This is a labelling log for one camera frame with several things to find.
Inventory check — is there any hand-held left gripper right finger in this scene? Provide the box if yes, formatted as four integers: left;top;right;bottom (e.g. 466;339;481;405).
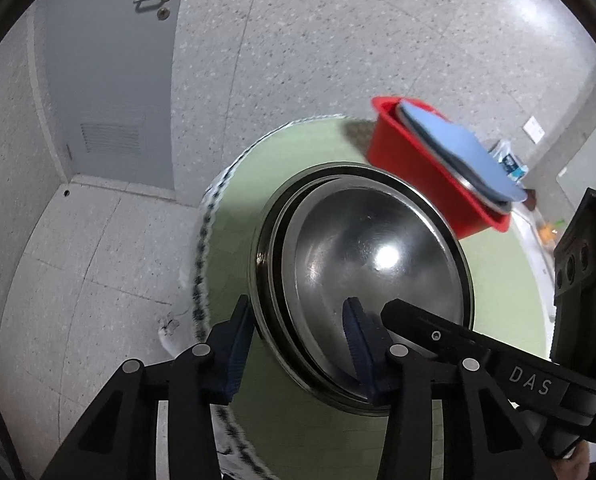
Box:
342;297;546;480

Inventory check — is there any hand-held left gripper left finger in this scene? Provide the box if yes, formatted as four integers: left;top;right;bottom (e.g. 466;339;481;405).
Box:
40;294;255;480

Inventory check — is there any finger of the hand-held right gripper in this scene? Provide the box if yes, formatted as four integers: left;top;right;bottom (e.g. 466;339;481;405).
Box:
552;187;596;363
380;298;596;413

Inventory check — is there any large stainless steel bowl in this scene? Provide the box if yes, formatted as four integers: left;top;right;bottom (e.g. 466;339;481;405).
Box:
250;161;475;417

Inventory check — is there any medium stainless steel bowl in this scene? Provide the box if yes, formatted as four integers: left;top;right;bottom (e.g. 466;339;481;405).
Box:
278;175;466;397

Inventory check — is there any red plastic basin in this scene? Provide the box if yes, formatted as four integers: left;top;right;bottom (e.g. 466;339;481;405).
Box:
370;95;511;240

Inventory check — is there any white sink counter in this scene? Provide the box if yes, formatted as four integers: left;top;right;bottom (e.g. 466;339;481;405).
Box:
508;204;559;321

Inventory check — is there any blue and white packet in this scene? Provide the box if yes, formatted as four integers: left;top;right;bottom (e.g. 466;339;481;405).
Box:
488;138;527;184

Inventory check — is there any round table with lace cloth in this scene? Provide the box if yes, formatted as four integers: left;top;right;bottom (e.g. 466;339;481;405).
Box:
212;115;554;480

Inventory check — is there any door vent grille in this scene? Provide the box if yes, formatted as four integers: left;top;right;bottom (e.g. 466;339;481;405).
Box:
80;120;142;154

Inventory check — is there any grey door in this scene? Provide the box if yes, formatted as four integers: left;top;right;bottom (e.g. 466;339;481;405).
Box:
27;0;189;192

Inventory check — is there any white wall socket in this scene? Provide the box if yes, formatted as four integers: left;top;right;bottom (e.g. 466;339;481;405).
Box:
522;115;546;142

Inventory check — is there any metal door handle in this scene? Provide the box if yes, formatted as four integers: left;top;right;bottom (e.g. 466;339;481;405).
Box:
132;0;173;21

